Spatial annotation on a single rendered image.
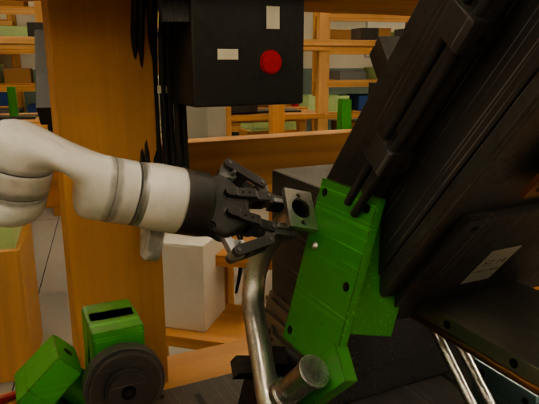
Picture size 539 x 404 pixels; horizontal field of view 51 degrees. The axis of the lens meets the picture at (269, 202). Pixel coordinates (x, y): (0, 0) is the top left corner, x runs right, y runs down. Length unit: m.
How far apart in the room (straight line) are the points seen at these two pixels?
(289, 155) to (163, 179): 0.50
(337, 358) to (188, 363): 0.49
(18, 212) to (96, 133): 0.30
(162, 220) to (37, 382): 0.19
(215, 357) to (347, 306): 0.50
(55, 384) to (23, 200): 0.17
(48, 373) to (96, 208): 0.16
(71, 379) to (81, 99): 0.42
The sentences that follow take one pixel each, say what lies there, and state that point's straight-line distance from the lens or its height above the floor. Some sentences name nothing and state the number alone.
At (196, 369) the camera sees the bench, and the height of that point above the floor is 0.88.
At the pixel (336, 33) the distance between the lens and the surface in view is 8.13.
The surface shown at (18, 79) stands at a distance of 7.58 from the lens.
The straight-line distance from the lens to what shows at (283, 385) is 0.67.
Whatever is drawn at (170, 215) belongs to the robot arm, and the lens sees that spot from 0.61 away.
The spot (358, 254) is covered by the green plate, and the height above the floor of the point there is 1.21.
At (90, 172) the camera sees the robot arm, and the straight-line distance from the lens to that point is 0.58.
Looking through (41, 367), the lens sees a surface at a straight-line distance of 0.59.
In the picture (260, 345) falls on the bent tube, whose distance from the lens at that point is 0.73.
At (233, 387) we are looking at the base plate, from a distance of 0.96.
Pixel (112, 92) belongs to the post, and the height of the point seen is 1.37.
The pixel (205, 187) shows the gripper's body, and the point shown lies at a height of 1.28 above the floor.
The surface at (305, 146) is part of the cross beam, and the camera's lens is 1.08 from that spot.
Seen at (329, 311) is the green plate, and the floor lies 1.14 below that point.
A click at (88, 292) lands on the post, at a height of 1.07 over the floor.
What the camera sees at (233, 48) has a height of 1.43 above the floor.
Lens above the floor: 1.41
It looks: 14 degrees down
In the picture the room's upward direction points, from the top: straight up
